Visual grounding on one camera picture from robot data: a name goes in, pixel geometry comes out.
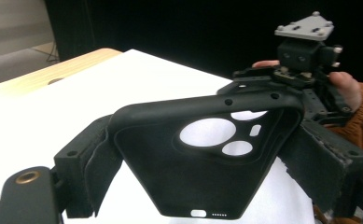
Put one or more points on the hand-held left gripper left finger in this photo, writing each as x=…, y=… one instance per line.
x=76, y=174

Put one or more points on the wooden table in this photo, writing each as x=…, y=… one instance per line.
x=45, y=74

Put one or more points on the black curtain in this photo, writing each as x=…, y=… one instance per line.
x=170, y=25

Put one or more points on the white table mat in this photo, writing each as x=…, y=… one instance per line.
x=107, y=87

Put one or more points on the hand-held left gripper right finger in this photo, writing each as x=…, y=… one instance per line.
x=325, y=161

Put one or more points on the black phone case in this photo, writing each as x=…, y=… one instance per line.
x=185, y=186

